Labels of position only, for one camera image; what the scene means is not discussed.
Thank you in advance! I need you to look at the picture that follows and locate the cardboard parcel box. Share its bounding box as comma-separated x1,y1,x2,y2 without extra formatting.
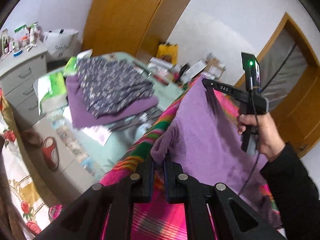
204,53,226,79

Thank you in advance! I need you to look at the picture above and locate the red slipper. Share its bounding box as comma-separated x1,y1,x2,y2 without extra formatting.
41,137,60,171

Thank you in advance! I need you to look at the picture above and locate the yellow box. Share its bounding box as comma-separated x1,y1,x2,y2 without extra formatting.
156,43,178,64

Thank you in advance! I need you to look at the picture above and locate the white paper shopping bag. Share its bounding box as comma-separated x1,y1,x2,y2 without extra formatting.
43,29,79,62

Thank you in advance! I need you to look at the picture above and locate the person's right forearm black sleeve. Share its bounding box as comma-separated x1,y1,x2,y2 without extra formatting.
260,143,319,239

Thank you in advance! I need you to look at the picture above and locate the purple fleece garment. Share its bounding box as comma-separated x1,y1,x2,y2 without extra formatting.
151,79,282,227

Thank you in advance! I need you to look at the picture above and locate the grey drawer cabinet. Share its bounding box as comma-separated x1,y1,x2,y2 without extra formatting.
1,41,48,130

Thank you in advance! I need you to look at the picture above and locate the person's right hand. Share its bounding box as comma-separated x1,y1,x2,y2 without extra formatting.
237,113,285,162

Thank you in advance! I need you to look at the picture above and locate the pink plaid bed sheet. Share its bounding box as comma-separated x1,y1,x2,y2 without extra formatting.
48,74,282,240

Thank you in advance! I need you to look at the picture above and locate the transparent plastic door curtain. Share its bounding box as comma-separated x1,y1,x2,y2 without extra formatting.
259,30,307,111

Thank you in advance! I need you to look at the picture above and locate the dark floral folded garment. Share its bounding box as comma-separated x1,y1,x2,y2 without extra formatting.
77,57,153,118

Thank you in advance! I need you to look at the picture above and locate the wooden wardrobe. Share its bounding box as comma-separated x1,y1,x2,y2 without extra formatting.
82,0,190,62

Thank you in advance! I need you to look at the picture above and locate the wooden door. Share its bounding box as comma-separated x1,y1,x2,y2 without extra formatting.
271,66,319,158

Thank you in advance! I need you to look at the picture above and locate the purple folded cloth in pile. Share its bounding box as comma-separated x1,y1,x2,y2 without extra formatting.
66,76,159,129

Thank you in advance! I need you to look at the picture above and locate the green white package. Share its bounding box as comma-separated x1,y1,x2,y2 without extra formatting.
34,71,68,115

